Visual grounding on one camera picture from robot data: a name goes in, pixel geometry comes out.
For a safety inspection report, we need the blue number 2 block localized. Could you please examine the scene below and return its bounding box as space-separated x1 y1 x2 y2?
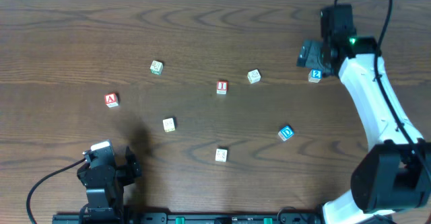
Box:
308 69 323 83

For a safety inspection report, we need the red letter I block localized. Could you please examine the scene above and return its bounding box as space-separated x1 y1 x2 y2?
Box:
216 81 228 95

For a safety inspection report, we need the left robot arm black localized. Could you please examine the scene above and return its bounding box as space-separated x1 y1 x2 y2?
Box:
77 146 141 223

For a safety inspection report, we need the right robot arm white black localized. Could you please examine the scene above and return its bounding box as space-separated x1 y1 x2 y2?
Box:
297 36 430 223

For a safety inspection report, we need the yellow edged picture block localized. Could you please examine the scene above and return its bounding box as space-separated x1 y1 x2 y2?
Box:
247 69 261 84

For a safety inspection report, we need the yellow picture wooden block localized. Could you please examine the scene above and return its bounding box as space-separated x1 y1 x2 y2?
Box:
162 118 176 133

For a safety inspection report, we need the red letter A block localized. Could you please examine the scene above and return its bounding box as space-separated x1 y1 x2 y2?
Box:
104 93 119 108

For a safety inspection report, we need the blue letter D block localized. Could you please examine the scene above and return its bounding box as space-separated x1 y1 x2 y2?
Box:
278 125 294 141

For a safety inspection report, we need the plain picture wooden block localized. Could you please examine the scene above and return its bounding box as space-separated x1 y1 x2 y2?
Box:
215 149 228 162

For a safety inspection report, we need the green picture wooden block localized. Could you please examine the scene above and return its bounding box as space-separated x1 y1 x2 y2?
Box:
150 61 164 75

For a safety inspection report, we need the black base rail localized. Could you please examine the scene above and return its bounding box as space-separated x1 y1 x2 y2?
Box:
52 211 324 224

